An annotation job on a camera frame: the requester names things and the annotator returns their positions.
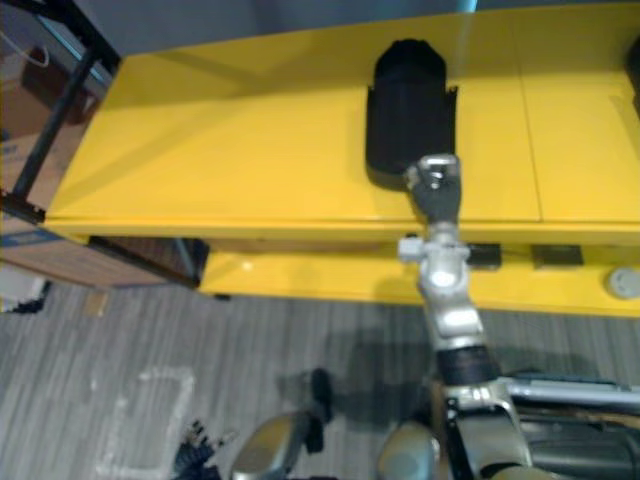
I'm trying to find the small black block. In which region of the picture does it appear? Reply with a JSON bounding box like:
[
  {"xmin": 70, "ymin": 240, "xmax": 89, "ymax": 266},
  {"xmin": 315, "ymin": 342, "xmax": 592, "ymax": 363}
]
[{"xmin": 469, "ymin": 243, "xmax": 503, "ymax": 270}]

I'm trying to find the yellow metal shelf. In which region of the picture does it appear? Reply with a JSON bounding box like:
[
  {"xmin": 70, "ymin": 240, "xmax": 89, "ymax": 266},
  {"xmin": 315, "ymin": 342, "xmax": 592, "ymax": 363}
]
[{"xmin": 43, "ymin": 8, "xmax": 640, "ymax": 319}]

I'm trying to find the white round disc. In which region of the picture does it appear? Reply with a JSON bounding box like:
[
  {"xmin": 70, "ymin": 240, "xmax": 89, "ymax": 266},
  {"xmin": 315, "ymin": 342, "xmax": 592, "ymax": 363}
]
[{"xmin": 606, "ymin": 267, "xmax": 640, "ymax": 301}]

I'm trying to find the black part on shelf edge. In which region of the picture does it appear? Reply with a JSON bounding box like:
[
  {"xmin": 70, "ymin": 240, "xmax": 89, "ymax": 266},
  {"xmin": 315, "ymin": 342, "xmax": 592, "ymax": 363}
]
[{"xmin": 622, "ymin": 39, "xmax": 640, "ymax": 109}]

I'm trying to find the wide black block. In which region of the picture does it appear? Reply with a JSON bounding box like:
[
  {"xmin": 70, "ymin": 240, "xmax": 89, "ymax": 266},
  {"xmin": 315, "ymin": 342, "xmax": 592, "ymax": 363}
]
[{"xmin": 530, "ymin": 244, "xmax": 585, "ymax": 270}]

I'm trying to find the black metal rack frame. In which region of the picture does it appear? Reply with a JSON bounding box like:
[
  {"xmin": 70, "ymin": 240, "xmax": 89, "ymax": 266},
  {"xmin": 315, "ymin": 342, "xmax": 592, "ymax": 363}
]
[{"xmin": 0, "ymin": 0, "xmax": 211, "ymax": 290}]

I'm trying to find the black plastic housing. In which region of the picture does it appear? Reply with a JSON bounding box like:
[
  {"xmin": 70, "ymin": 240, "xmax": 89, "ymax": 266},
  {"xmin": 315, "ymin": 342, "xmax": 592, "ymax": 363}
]
[{"xmin": 363, "ymin": 37, "xmax": 460, "ymax": 191}]

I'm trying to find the silver robot leg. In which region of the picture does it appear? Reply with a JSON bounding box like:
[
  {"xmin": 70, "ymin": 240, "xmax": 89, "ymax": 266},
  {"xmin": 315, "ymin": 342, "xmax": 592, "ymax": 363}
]
[
  {"xmin": 377, "ymin": 419, "xmax": 442, "ymax": 480},
  {"xmin": 228, "ymin": 411, "xmax": 312, "ymax": 480}
]

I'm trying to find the right silver robot leg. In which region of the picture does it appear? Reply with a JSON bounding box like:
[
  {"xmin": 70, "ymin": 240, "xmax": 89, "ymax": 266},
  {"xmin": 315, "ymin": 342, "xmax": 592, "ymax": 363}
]
[{"xmin": 377, "ymin": 419, "xmax": 442, "ymax": 480}]

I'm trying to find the left silver robot leg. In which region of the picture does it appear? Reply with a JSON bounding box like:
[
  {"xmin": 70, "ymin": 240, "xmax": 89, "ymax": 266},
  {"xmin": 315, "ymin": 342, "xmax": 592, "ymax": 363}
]
[{"xmin": 228, "ymin": 411, "xmax": 312, "ymax": 480}]

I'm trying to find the dark robot foot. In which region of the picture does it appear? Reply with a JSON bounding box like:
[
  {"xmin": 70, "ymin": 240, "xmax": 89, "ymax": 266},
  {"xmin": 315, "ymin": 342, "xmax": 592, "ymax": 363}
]
[{"xmin": 305, "ymin": 368, "xmax": 335, "ymax": 454}]

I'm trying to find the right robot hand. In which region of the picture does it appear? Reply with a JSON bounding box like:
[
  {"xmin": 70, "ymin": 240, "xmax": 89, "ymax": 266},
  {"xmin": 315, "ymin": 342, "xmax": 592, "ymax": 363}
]
[{"xmin": 403, "ymin": 153, "xmax": 462, "ymax": 226}]

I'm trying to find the silver metal bar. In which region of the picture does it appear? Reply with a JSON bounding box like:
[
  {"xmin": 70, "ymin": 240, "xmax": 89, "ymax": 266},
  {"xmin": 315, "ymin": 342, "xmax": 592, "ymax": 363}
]
[{"xmin": 499, "ymin": 377, "xmax": 640, "ymax": 407}]

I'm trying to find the brown cardboard box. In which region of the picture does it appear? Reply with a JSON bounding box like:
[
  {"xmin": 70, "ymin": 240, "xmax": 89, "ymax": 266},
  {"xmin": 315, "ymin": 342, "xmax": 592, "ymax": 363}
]
[{"xmin": 0, "ymin": 14, "xmax": 169, "ymax": 290}]

